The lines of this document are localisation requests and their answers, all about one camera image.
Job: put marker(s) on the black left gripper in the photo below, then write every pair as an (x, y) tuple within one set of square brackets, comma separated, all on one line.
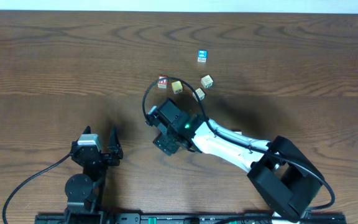
[(103, 155)]

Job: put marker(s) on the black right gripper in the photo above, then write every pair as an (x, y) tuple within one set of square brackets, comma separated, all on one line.
[(162, 142)]

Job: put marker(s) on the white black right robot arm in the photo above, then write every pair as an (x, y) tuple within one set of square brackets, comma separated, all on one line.
[(280, 172)]

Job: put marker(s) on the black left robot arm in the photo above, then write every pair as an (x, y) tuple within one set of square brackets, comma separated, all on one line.
[(85, 191)]

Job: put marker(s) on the yellow top ball block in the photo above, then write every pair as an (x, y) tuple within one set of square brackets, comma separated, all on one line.
[(177, 87)]

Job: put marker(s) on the wooden block dragonfly picture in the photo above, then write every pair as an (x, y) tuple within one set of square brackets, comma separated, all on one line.
[(199, 94)]

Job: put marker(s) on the red letter A block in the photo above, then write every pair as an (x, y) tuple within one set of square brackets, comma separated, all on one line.
[(162, 82)]

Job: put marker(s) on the plain block green edge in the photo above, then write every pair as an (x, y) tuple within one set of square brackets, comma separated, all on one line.
[(207, 82)]

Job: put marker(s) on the blue top wooden block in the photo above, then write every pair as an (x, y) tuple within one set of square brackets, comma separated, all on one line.
[(202, 56)]

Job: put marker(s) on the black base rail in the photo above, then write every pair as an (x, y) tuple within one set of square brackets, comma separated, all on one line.
[(136, 218)]

